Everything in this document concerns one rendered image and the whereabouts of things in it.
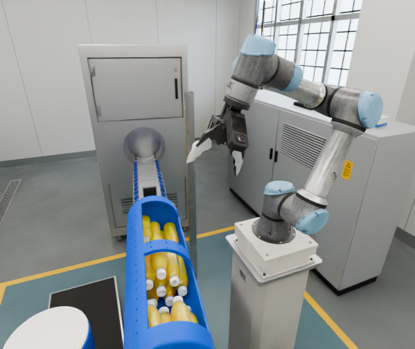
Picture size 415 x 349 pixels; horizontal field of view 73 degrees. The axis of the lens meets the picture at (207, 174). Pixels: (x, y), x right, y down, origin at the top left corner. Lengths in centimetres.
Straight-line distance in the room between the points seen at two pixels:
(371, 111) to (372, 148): 113
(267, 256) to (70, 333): 78
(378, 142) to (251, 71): 157
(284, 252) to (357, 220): 128
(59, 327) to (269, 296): 82
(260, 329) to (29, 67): 515
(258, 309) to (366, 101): 92
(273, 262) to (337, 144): 50
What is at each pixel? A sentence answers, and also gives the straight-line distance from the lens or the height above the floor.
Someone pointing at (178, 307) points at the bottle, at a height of 114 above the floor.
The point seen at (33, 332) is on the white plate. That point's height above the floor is 104.
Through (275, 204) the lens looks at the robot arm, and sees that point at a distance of 114.
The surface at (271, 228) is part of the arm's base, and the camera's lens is 121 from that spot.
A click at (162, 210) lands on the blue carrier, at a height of 113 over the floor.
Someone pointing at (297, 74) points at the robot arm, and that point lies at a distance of 80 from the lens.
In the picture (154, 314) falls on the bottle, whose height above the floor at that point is 114.
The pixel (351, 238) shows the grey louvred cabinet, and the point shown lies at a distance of 249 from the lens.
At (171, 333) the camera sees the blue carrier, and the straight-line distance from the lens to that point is 93.
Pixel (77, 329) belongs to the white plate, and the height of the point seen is 104.
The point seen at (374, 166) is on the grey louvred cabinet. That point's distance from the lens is 224.
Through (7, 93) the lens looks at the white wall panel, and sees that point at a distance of 577.
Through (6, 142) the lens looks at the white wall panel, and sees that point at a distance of 597.
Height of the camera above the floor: 199
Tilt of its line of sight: 25 degrees down
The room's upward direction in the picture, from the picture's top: straight up
